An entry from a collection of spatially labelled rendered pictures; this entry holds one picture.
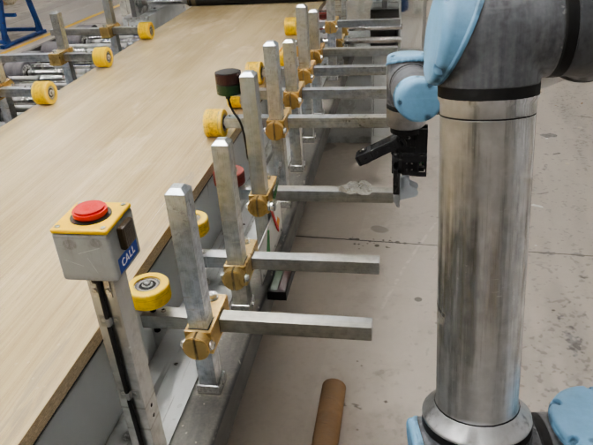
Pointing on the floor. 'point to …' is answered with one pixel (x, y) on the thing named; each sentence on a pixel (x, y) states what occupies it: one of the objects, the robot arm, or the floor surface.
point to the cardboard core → (329, 413)
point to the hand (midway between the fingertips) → (395, 201)
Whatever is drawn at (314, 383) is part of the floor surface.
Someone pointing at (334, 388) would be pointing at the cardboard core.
